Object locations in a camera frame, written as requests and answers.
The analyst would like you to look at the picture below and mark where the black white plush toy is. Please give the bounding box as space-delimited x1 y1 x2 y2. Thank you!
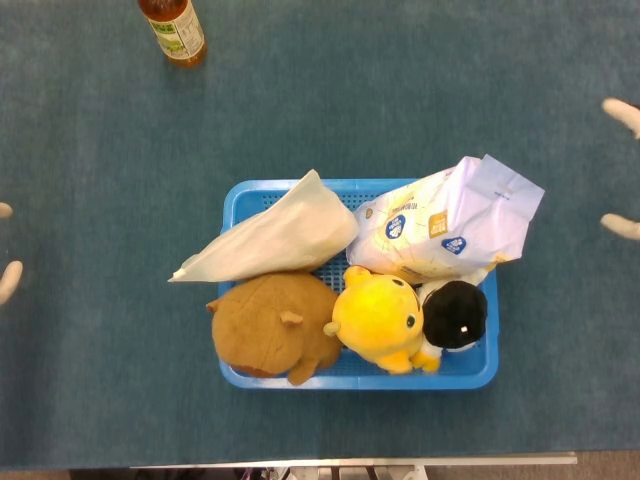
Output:
413 267 490 374

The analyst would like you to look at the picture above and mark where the white frosted zip bag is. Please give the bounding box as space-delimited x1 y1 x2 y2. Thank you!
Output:
167 168 360 284

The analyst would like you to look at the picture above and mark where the brown plush toy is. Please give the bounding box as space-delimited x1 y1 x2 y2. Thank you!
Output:
205 271 346 386

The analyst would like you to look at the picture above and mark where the white blue wipes pack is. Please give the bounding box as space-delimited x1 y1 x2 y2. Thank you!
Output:
346 153 546 286

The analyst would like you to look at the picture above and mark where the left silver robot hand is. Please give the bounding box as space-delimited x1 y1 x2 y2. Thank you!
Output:
0 202 24 306

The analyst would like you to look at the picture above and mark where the silver metal rail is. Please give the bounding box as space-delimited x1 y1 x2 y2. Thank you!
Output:
130 452 578 469

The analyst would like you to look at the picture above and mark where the amber tea bottle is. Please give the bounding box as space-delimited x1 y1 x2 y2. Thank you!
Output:
137 0 208 69

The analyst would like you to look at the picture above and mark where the blue plastic basket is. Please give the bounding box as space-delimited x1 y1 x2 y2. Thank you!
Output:
218 178 500 391

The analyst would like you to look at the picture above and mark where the yellow plush toy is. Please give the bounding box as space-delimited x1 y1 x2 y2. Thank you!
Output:
322 264 425 376

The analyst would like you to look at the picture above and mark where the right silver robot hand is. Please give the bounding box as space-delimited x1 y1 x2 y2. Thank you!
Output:
599 97 640 241

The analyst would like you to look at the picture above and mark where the teal table cloth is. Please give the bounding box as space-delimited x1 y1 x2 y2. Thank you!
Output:
0 0 640 471

